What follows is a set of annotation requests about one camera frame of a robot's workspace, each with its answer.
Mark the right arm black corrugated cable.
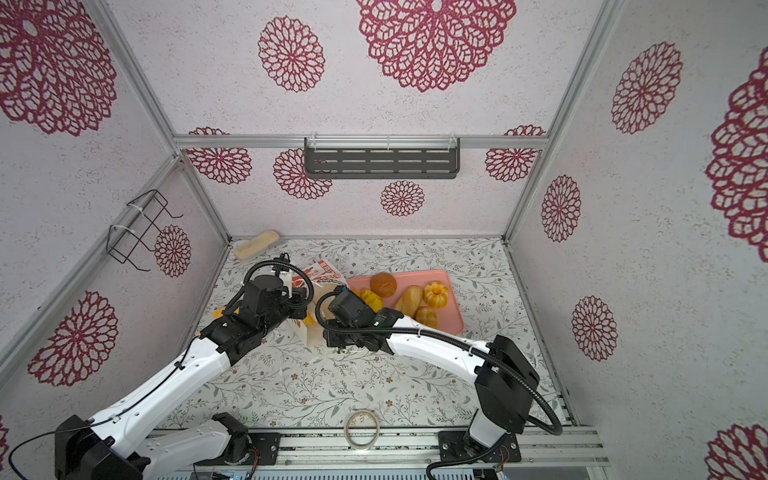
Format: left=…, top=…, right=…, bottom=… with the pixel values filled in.
left=314, top=290, right=564, bottom=437

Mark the brown round fake bun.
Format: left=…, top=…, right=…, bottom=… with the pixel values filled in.
left=370, top=272, right=398, bottom=298

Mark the round fake bread roll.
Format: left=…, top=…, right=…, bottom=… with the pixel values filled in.
left=414, top=306, right=439, bottom=328

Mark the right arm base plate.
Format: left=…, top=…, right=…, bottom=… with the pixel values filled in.
left=437, top=430, right=522, bottom=466

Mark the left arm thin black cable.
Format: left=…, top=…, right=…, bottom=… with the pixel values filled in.
left=7, top=338, right=199, bottom=480

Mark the oval fake bread loaf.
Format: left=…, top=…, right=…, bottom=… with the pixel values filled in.
left=393, top=286, right=423, bottom=318

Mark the white paper gift bag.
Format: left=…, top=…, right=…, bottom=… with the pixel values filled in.
left=287, top=260, right=347, bottom=348

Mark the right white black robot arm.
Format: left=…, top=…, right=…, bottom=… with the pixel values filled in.
left=320, top=287, right=545, bottom=447

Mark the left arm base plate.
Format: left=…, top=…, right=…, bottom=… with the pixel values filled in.
left=196, top=432, right=281, bottom=467

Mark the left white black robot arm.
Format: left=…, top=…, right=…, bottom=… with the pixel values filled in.
left=54, top=273, right=314, bottom=479

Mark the short twisted fake bread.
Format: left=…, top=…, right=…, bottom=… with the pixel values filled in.
left=360, top=289, right=383, bottom=313

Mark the grey slotted wall shelf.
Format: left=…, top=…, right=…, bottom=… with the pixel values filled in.
left=303, top=137, right=461, bottom=180

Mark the ring shaped fake bread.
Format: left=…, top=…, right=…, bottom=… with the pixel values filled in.
left=423, top=281, right=451, bottom=309

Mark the pink plastic tray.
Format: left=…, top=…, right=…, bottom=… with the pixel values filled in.
left=348, top=270, right=465, bottom=335

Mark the black wire wall rack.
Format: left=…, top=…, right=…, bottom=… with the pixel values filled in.
left=104, top=189, right=183, bottom=273

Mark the clear tape roll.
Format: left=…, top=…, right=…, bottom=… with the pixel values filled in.
left=343, top=409, right=381, bottom=451

